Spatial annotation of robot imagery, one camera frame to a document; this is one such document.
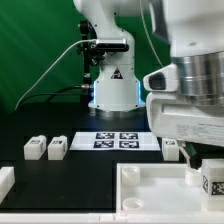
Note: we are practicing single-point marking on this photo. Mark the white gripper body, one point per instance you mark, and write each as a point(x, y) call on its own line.
point(170, 116)

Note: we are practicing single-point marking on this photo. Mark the white square tabletop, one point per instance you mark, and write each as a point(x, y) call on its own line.
point(164, 188)

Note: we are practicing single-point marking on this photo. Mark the white obstacle bar left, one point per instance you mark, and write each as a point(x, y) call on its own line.
point(7, 180)

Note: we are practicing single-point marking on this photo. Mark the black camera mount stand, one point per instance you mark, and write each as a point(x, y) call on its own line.
point(91, 57)

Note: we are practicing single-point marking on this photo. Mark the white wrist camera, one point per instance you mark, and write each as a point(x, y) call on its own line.
point(162, 81)

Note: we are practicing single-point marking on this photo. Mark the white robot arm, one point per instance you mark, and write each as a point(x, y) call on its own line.
point(186, 97)

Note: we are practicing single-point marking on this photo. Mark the white sheet with markers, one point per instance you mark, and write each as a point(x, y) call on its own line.
point(131, 141)

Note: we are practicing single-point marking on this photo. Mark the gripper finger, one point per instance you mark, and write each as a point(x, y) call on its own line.
point(193, 159)

